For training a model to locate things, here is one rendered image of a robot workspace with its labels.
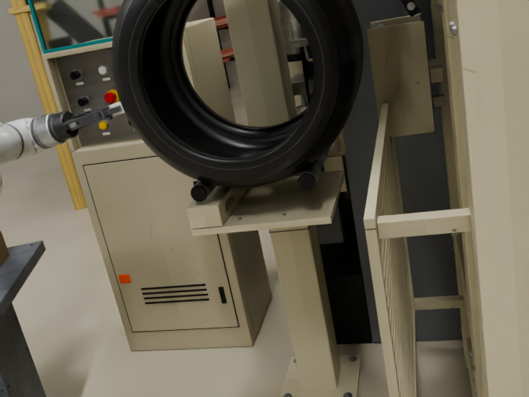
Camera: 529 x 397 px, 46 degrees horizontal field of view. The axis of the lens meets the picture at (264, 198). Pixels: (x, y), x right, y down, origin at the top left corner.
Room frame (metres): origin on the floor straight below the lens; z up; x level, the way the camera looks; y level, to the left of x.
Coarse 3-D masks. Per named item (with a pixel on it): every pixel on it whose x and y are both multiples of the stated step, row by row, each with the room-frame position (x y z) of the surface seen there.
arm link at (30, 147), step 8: (16, 120) 1.71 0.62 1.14; (24, 120) 1.70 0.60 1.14; (16, 128) 1.65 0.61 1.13; (24, 128) 1.67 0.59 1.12; (24, 136) 1.65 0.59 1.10; (32, 136) 1.67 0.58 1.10; (24, 144) 1.65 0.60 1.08; (32, 144) 1.67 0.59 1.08; (24, 152) 1.65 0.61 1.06; (32, 152) 1.68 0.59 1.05; (40, 152) 1.71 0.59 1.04; (16, 160) 1.69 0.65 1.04
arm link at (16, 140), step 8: (0, 128) 1.59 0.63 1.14; (8, 128) 1.62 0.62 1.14; (0, 136) 1.57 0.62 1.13; (8, 136) 1.59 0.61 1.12; (16, 136) 1.62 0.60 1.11; (0, 144) 1.55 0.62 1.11; (8, 144) 1.58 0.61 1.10; (16, 144) 1.61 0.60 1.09; (0, 152) 1.55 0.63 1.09; (8, 152) 1.57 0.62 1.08; (16, 152) 1.61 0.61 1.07; (0, 160) 1.56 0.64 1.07; (8, 160) 1.59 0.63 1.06
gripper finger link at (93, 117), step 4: (96, 112) 1.62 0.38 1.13; (100, 112) 1.62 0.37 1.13; (84, 116) 1.62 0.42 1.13; (88, 116) 1.62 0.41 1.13; (92, 116) 1.62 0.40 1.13; (96, 116) 1.62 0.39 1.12; (72, 120) 1.62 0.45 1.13; (76, 120) 1.62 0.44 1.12; (80, 120) 1.62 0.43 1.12; (84, 120) 1.62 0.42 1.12; (88, 120) 1.62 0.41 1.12; (92, 120) 1.62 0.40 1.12; (96, 120) 1.62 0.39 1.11; (100, 120) 1.62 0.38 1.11; (80, 124) 1.62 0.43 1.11; (84, 124) 1.62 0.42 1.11; (72, 128) 1.61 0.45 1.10; (76, 128) 1.62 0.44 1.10
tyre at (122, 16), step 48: (144, 0) 1.47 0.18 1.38; (192, 0) 1.74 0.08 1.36; (288, 0) 1.38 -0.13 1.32; (336, 0) 1.40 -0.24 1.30; (144, 48) 1.71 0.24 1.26; (336, 48) 1.36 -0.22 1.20; (144, 96) 1.49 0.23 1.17; (192, 96) 1.76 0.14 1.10; (336, 96) 1.37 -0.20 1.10; (192, 144) 1.67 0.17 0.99; (240, 144) 1.72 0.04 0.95; (288, 144) 1.39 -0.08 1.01
